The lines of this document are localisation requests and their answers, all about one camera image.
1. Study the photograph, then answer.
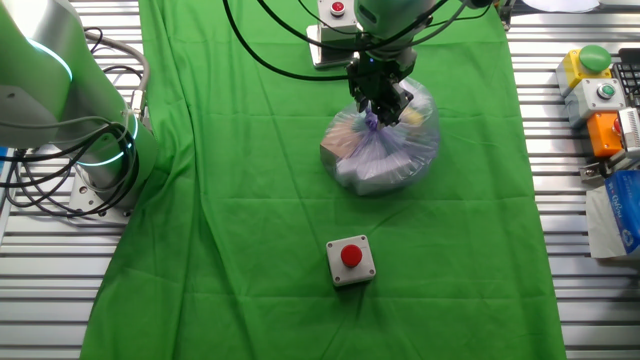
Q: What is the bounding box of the silver depth camera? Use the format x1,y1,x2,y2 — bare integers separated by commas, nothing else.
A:
618,107,640,160

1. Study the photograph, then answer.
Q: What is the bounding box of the aluminium corner bracket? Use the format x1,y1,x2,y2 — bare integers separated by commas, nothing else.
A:
578,149,634,182

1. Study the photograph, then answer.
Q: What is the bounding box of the green cloth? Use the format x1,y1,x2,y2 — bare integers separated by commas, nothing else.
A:
79,0,569,360

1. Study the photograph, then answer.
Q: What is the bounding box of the black keyboard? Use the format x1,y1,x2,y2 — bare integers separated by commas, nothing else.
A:
612,47,640,109

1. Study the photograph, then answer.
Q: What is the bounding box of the orange box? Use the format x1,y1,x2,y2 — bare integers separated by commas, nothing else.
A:
586,110,625,159

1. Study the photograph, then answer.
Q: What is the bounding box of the grey conduit hose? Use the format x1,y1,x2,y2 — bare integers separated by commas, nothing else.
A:
82,27,151,119

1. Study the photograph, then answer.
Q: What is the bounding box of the blue tissue pack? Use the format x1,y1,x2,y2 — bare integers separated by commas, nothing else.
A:
585,169,640,260

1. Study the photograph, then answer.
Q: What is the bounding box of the clear plastic bag with items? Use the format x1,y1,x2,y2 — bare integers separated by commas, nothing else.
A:
319,77,441,197

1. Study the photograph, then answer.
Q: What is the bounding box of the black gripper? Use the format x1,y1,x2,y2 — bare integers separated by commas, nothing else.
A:
345,48,418,126

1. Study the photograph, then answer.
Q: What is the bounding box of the yellow sponge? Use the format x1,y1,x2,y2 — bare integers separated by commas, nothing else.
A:
402,107,426,127

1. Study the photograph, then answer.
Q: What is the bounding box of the grey red-button box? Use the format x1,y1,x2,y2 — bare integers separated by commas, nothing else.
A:
317,0,360,56
325,234,377,288

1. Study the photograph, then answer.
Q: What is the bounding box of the black base cable bundle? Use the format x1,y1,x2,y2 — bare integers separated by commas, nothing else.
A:
0,112,142,219

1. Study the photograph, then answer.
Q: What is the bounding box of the yellow box green button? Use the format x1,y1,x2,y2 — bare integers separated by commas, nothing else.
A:
555,43,613,99

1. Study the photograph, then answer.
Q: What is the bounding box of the grey box green button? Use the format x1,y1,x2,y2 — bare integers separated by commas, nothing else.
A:
564,77,628,129

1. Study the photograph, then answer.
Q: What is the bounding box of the grey box red button rear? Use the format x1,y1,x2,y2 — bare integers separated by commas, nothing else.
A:
305,23,359,70

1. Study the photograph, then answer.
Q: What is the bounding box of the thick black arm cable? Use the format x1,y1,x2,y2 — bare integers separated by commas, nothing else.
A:
222,0,351,82

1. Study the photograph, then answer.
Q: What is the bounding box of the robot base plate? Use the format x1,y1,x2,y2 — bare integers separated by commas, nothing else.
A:
67,169,132,226

